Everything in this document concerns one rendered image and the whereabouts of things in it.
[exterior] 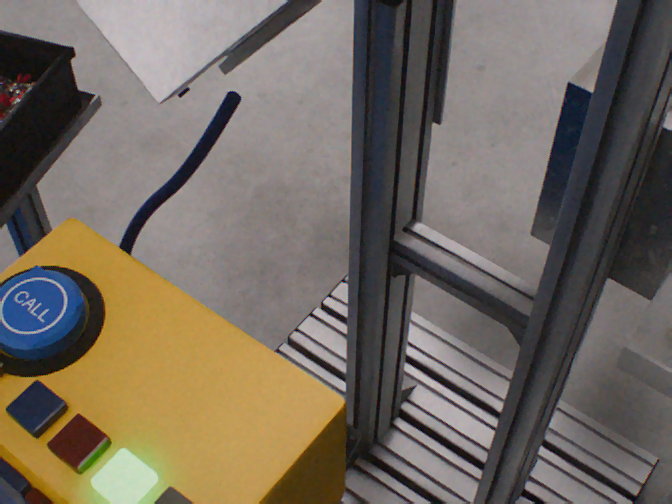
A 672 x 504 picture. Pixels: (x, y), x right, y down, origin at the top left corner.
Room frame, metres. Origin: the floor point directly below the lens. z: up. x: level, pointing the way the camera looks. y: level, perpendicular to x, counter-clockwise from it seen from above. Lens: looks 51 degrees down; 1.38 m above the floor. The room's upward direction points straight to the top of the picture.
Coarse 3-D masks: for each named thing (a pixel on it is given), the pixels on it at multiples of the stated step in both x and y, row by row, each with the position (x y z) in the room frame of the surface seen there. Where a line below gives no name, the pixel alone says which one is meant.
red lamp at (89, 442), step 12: (72, 420) 0.16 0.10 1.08; (84, 420) 0.16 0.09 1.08; (60, 432) 0.16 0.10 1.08; (72, 432) 0.16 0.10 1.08; (84, 432) 0.16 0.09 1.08; (96, 432) 0.16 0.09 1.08; (48, 444) 0.15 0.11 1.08; (60, 444) 0.15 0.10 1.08; (72, 444) 0.15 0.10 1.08; (84, 444) 0.15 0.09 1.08; (96, 444) 0.15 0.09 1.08; (108, 444) 0.15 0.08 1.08; (60, 456) 0.15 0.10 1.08; (72, 456) 0.15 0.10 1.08; (84, 456) 0.15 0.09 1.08; (96, 456) 0.15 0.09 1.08; (72, 468) 0.14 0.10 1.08; (84, 468) 0.14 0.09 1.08
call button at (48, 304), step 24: (0, 288) 0.22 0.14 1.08; (24, 288) 0.22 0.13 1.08; (48, 288) 0.22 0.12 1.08; (72, 288) 0.22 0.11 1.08; (0, 312) 0.21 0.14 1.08; (24, 312) 0.21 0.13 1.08; (48, 312) 0.21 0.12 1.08; (72, 312) 0.21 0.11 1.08; (0, 336) 0.20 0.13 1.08; (24, 336) 0.20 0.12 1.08; (48, 336) 0.20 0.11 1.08; (72, 336) 0.20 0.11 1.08
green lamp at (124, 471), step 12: (120, 456) 0.15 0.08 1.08; (132, 456) 0.15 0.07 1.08; (108, 468) 0.14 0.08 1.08; (120, 468) 0.14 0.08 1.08; (132, 468) 0.14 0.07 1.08; (144, 468) 0.14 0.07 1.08; (96, 480) 0.14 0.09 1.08; (108, 480) 0.14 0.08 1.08; (120, 480) 0.14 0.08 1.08; (132, 480) 0.14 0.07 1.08; (144, 480) 0.14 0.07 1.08; (156, 480) 0.14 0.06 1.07; (108, 492) 0.13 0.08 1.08; (120, 492) 0.13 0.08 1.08; (132, 492) 0.13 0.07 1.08; (144, 492) 0.14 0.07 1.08
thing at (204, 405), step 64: (64, 256) 0.25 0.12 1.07; (128, 256) 0.25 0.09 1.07; (128, 320) 0.21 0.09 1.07; (192, 320) 0.21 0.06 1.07; (0, 384) 0.18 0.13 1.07; (64, 384) 0.18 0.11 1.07; (128, 384) 0.18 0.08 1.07; (192, 384) 0.18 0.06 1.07; (256, 384) 0.18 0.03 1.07; (320, 384) 0.18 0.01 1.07; (0, 448) 0.16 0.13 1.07; (128, 448) 0.16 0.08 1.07; (192, 448) 0.16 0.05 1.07; (256, 448) 0.16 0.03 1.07; (320, 448) 0.16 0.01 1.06
